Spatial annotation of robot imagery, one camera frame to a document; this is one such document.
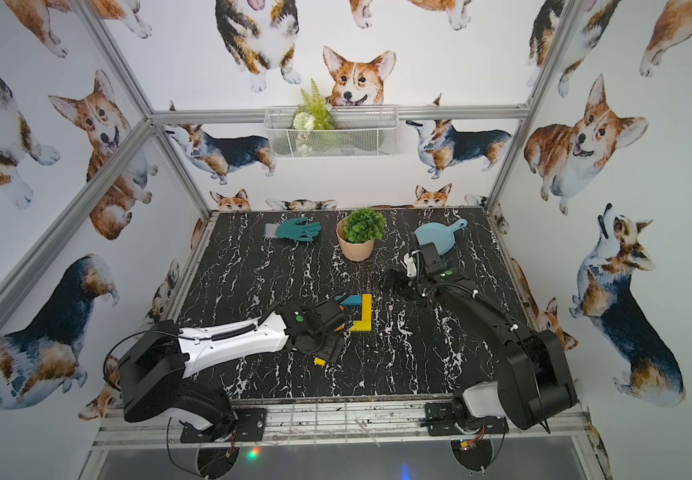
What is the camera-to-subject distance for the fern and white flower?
2.67 feet

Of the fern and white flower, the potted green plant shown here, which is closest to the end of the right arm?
the potted green plant

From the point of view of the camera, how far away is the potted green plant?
3.18 feet

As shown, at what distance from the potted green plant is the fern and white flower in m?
0.27

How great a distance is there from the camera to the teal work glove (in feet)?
3.79

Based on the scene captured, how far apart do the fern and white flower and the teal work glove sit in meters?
0.36

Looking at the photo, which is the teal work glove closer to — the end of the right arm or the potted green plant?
the potted green plant

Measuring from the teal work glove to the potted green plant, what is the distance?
18 centimetres

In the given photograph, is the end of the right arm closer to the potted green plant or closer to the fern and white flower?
the potted green plant
